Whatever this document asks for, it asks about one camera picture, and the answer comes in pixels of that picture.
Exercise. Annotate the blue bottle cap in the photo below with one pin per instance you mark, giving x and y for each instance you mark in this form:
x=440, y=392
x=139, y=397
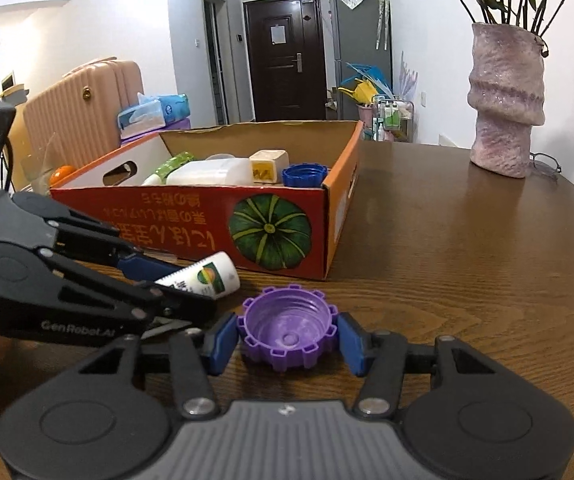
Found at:
x=304, y=175

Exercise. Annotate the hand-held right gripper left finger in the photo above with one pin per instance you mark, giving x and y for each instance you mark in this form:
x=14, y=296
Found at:
x=222, y=347

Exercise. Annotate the eyeglasses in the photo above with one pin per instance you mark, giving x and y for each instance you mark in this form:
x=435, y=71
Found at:
x=547, y=165

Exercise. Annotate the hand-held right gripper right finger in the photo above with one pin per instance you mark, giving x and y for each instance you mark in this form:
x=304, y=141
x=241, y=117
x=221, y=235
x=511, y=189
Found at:
x=352, y=350

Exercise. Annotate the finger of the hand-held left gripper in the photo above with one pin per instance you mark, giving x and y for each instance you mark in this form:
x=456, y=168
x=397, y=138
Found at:
x=187, y=307
x=142, y=265

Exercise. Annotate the dark brown door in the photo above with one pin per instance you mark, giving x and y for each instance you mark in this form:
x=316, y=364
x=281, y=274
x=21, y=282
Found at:
x=284, y=60

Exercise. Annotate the white plastic container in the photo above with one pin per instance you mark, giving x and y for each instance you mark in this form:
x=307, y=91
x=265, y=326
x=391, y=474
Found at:
x=207, y=172

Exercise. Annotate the open blue tissue pack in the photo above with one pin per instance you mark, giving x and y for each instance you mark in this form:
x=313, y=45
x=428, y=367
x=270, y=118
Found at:
x=139, y=115

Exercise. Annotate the cream charger plug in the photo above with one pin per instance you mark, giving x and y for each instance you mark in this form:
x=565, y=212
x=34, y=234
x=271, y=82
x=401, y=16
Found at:
x=267, y=165

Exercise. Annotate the grey refrigerator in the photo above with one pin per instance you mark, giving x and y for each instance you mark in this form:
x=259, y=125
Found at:
x=359, y=45

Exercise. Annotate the yellow watering can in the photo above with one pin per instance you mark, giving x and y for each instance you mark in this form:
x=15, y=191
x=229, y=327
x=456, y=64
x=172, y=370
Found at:
x=359, y=92

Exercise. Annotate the cart with toiletries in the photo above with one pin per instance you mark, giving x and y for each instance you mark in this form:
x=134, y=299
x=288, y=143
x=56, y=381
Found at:
x=394, y=117

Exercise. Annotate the blue open umbrella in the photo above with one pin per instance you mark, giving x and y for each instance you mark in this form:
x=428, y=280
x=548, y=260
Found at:
x=372, y=75

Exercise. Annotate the hanging folded umbrellas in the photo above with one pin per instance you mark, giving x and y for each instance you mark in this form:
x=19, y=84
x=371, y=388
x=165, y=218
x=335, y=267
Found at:
x=383, y=15

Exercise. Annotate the green spray bottle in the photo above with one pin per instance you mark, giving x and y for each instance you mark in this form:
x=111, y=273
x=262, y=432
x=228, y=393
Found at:
x=172, y=164

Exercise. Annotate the teal tissue pack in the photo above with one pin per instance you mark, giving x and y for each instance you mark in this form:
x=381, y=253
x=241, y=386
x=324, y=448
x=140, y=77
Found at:
x=174, y=107

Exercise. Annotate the pink textured vase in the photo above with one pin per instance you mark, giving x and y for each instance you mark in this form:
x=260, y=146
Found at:
x=507, y=105

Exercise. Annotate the red printed cardboard box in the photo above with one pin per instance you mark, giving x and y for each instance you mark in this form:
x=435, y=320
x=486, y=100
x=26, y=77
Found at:
x=192, y=220

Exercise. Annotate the pink ribbed suitcase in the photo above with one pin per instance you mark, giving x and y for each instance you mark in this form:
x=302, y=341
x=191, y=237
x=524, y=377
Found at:
x=77, y=110

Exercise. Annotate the white spray bottle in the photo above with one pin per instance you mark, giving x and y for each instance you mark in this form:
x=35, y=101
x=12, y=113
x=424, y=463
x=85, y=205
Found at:
x=212, y=277

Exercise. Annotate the clear glass cup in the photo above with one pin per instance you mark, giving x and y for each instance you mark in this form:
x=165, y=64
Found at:
x=42, y=170

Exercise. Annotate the purple bottle cap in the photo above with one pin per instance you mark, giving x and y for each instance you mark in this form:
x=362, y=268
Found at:
x=287, y=330

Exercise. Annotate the purple box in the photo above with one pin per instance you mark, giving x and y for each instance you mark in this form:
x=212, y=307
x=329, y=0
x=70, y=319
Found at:
x=177, y=129

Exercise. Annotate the orange fruit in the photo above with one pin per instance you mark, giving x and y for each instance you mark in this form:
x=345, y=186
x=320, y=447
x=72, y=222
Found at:
x=62, y=174

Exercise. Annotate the pink bucket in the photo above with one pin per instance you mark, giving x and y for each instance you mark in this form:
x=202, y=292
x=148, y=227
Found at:
x=365, y=115

